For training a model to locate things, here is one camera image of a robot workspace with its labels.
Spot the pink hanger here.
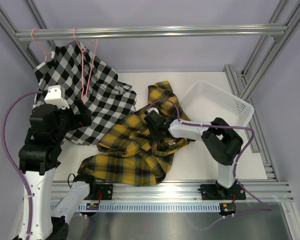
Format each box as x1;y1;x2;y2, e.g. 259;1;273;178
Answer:
30;27;53;62
72;26;99;102

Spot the black white checked shirt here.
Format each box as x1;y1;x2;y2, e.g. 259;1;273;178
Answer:
34;41;137;147

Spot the yellow plaid shirt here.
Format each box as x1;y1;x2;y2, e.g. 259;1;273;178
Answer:
77;80;198;188

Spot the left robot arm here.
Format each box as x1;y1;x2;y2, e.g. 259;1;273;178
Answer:
16;99;98;240

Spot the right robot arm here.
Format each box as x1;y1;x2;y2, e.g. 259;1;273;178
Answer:
144;108;244;200

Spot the white plastic basket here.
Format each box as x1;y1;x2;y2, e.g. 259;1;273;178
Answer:
179;81;255;127

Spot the aluminium top bar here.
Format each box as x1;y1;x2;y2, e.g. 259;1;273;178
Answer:
15;23;288;42

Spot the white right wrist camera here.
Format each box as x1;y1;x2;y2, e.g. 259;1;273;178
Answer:
145;107;160;115

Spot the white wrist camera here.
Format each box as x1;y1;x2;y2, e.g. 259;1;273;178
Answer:
44;85;70;110
145;107;160;115

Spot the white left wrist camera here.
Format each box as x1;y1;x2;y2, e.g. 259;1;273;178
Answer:
44;85;70;110

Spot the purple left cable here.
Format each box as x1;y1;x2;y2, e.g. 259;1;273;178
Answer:
4;90;45;237

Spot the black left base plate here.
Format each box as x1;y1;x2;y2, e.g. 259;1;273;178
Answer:
85;184;113;201

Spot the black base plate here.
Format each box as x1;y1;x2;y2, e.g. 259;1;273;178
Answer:
198;183;247;201
85;184;113;201

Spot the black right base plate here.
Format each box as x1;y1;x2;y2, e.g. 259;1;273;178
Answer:
198;183;247;201

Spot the slotted cable duct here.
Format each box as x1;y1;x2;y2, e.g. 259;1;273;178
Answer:
51;202;221;213

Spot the aluminium front rail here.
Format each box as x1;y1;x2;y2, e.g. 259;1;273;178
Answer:
23;181;295;202

